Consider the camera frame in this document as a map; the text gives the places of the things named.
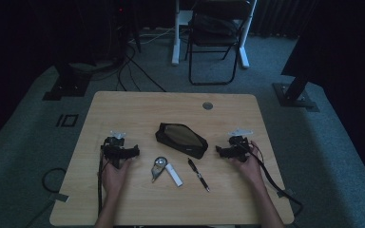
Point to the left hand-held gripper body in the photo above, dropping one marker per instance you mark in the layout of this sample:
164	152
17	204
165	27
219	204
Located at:
115	150

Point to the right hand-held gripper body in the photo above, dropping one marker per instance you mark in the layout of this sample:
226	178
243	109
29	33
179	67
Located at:
239	147

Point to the black pen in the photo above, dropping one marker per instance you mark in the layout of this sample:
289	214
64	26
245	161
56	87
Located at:
199	174

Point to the black pencil case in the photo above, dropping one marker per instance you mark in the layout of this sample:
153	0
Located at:
180	139

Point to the person's right hand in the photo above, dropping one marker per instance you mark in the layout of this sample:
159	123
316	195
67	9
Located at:
250	167

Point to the person's left hand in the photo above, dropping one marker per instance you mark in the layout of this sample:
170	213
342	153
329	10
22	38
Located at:
115	177

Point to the grey table grommet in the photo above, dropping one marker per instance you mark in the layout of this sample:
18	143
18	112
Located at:
207	105

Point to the grey tape piece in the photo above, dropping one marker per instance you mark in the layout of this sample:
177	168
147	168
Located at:
59	197
285	192

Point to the black stand base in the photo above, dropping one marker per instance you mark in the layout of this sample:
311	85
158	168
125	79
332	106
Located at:
66	88
293	98

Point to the black folding chair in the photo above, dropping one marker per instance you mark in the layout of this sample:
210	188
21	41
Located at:
214	41

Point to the dark equipment rack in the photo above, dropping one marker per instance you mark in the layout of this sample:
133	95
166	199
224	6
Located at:
120	28

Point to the dark bag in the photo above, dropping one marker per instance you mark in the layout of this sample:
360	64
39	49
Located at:
212	23

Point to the white desk frame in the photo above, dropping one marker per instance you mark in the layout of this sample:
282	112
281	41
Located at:
177	38

